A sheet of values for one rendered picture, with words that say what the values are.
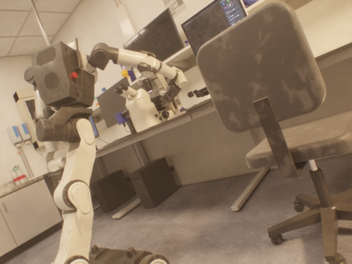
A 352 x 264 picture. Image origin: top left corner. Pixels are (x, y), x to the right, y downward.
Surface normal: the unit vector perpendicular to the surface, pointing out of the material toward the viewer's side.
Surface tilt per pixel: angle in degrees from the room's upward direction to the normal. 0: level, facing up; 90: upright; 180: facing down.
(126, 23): 90
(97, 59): 122
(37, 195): 90
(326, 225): 8
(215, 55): 90
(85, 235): 90
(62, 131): 112
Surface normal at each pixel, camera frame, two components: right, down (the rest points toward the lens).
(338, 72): -0.59, 0.29
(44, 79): -0.22, 0.14
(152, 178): 0.70, -0.27
